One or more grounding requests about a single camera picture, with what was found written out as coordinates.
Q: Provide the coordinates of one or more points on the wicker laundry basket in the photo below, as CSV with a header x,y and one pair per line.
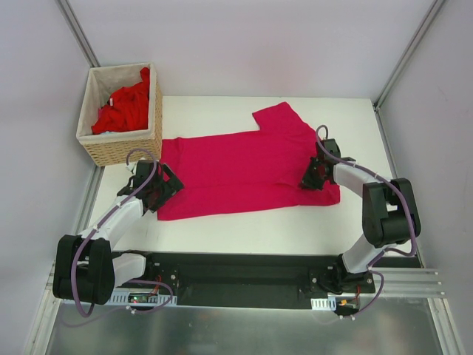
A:
x,y
112,148

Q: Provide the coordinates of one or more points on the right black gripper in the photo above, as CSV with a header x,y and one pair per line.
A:
x,y
313,174

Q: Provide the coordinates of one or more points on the red t shirt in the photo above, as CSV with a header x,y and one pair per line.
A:
x,y
127,108

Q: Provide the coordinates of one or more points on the left aluminium frame post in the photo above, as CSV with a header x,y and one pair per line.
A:
x,y
78,33

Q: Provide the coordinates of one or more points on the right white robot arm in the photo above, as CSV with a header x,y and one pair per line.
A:
x,y
389,218

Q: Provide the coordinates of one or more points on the magenta t shirt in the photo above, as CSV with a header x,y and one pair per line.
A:
x,y
246,171

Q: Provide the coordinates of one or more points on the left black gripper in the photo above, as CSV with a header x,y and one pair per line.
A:
x,y
162,189

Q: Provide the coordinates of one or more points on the right white cable duct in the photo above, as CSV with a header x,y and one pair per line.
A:
x,y
323,304

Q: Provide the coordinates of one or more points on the aluminium frame post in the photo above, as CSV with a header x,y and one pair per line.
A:
x,y
418,36
78,33

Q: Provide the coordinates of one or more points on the white cable duct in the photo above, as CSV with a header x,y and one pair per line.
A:
x,y
323,304
141,299

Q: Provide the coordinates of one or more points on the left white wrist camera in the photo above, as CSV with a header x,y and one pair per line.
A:
x,y
131,167

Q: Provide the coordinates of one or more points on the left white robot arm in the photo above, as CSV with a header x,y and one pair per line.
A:
x,y
86,270

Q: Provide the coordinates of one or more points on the right aluminium frame post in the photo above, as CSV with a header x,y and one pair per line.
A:
x,y
418,36

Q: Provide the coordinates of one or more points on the left white cable duct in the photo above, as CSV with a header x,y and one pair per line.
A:
x,y
141,299

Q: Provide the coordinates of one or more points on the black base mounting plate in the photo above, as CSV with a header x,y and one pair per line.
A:
x,y
249,280

